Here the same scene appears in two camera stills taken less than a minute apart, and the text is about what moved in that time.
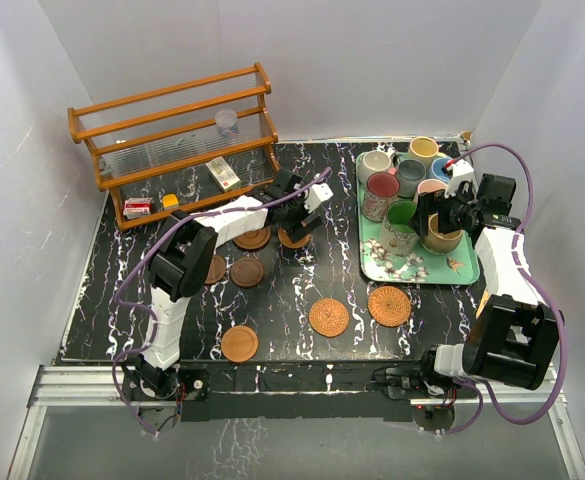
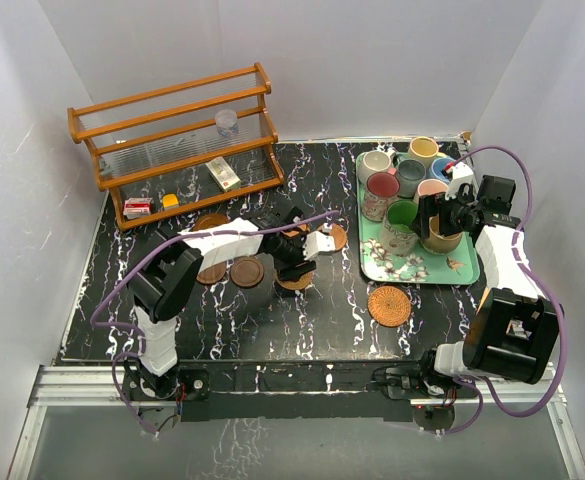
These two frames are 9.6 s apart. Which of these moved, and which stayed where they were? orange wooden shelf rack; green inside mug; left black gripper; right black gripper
Moved: left black gripper
Stayed: right black gripper; orange wooden shelf rack; green inside mug
